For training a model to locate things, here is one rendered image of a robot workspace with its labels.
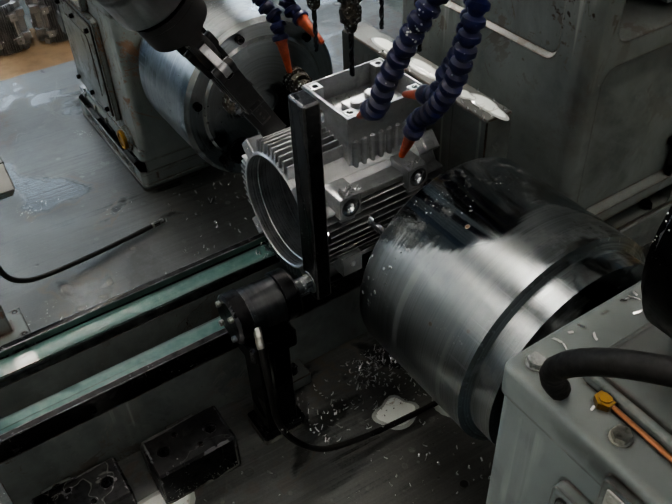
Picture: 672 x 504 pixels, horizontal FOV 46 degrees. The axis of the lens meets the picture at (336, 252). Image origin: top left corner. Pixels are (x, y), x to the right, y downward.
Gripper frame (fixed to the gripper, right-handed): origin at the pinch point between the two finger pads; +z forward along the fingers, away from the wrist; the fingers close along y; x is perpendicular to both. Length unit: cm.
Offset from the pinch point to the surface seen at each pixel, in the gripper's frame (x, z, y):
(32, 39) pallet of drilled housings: 30, 94, 258
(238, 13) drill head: -8.7, -0.5, 18.2
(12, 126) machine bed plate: 33, 17, 74
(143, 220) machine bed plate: 24.4, 22.3, 30.1
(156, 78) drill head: 5.7, 1.8, 25.1
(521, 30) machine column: -30.1, 9.7, -12.4
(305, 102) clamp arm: -2.3, -14.1, -20.4
